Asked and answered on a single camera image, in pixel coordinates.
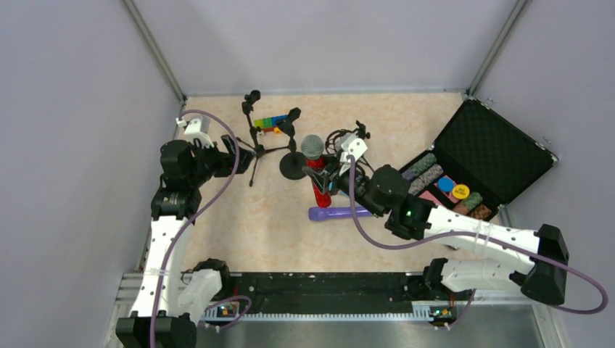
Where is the red glitter microphone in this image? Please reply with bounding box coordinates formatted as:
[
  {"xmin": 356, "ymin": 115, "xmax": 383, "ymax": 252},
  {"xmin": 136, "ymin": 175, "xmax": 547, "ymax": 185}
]
[{"xmin": 301, "ymin": 134, "xmax": 331, "ymax": 208}]

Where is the black shock-mount tripod stand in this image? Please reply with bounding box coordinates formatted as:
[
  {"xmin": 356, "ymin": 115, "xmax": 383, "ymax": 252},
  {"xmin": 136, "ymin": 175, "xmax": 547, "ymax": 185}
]
[{"xmin": 325, "ymin": 120, "xmax": 375, "ymax": 172}]

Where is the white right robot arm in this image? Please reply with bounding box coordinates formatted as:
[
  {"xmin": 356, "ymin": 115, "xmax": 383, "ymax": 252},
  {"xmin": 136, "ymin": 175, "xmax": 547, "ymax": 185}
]
[{"xmin": 303, "ymin": 163, "xmax": 569, "ymax": 305}]

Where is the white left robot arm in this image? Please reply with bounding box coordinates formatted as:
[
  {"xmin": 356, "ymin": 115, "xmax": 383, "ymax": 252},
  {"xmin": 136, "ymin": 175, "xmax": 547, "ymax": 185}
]
[{"xmin": 115, "ymin": 135, "xmax": 255, "ymax": 347}]

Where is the black round-base mic stand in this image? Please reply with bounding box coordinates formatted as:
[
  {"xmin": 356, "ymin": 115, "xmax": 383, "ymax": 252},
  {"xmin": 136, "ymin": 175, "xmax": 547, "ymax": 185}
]
[{"xmin": 276, "ymin": 107, "xmax": 306, "ymax": 181}]

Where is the black tripod mic stand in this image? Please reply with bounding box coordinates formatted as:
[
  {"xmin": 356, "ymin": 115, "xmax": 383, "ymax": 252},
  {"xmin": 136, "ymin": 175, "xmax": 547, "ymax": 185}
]
[{"xmin": 237, "ymin": 90, "xmax": 286, "ymax": 187}]

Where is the purple toy microphone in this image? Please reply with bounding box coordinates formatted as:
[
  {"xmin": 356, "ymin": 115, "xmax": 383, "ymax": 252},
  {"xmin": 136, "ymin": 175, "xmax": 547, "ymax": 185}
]
[{"xmin": 308, "ymin": 207, "xmax": 352, "ymax": 222}]

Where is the colourful toy brick block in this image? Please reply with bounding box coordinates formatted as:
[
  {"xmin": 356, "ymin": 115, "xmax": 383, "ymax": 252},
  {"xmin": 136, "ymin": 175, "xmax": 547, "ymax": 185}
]
[{"xmin": 253, "ymin": 115, "xmax": 288, "ymax": 134}]

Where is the black poker chip case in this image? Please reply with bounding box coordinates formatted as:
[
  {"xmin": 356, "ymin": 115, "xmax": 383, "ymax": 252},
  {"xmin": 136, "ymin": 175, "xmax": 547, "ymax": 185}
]
[{"xmin": 399, "ymin": 97, "xmax": 558, "ymax": 221}]

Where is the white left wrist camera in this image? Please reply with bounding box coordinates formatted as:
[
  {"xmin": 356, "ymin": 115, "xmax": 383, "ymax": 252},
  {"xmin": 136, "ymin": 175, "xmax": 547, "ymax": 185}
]
[{"xmin": 176, "ymin": 116, "xmax": 214, "ymax": 149}]

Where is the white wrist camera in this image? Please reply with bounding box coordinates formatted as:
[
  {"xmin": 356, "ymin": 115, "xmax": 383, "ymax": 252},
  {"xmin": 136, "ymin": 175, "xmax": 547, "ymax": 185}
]
[
  {"xmin": 334, "ymin": 133, "xmax": 368, "ymax": 176},
  {"xmin": 176, "ymin": 116, "xmax": 214, "ymax": 149}
]

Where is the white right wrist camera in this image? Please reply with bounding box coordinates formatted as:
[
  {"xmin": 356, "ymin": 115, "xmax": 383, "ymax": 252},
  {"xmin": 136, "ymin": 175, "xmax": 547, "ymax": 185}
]
[{"xmin": 334, "ymin": 133, "xmax": 368, "ymax": 176}]

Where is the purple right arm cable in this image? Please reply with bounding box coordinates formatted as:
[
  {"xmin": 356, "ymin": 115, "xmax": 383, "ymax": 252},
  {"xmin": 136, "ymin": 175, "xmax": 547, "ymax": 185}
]
[{"xmin": 347, "ymin": 154, "xmax": 609, "ymax": 331}]

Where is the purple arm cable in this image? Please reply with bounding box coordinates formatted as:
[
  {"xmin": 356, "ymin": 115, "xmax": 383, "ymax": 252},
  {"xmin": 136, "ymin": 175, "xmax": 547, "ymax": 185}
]
[
  {"xmin": 347, "ymin": 154, "xmax": 609, "ymax": 331},
  {"xmin": 149, "ymin": 109, "xmax": 252, "ymax": 348}
]

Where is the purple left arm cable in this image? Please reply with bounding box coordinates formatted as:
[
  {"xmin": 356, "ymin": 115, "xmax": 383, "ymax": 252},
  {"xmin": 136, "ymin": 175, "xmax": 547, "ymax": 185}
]
[{"xmin": 149, "ymin": 109, "xmax": 252, "ymax": 348}]

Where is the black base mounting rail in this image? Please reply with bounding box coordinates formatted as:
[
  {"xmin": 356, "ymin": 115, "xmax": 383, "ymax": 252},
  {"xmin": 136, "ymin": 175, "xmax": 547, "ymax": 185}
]
[{"xmin": 217, "ymin": 272, "xmax": 471, "ymax": 315}]

